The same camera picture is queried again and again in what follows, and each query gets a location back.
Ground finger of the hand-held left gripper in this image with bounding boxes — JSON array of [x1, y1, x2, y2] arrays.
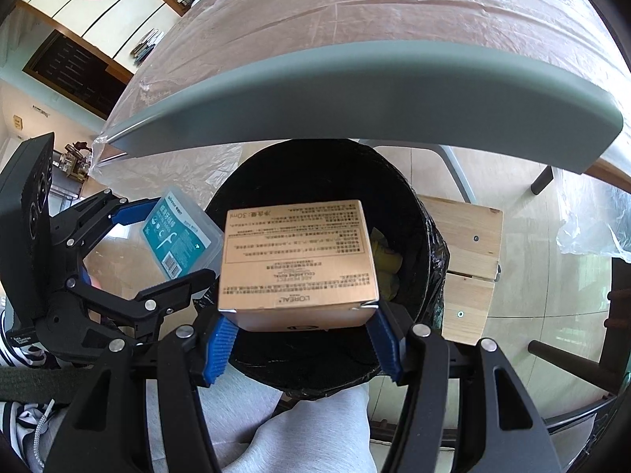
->
[[66, 270, 218, 341], [49, 190, 161, 257]]

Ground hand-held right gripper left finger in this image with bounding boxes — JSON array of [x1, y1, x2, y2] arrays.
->
[[44, 318, 240, 473]]

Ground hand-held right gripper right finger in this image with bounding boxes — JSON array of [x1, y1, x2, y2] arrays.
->
[[367, 305, 563, 473]]

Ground clear floss pick box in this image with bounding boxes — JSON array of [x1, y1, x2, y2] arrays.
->
[[142, 187, 225, 301]]

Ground black round trash bin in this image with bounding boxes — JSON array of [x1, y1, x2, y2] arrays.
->
[[194, 139, 450, 397]]

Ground tan cardboard box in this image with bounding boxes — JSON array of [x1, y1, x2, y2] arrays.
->
[[218, 200, 380, 332]]

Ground person's grey trouser leg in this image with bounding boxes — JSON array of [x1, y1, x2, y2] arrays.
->
[[197, 369, 395, 473]]

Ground light wooden stool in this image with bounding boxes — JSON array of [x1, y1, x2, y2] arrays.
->
[[416, 196, 504, 346]]

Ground dark wooden cabinet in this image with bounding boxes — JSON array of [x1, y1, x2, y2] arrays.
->
[[24, 30, 136, 119]]

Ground stack of books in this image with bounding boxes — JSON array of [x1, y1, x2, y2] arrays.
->
[[131, 30, 163, 62]]

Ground black and white striped sneaker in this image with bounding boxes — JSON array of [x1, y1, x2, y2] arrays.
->
[[0, 397, 60, 473]]

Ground dark wooden chair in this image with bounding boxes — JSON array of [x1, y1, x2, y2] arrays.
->
[[527, 256, 631, 395]]

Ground grey table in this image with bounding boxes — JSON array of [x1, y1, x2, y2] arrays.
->
[[106, 42, 623, 203]]

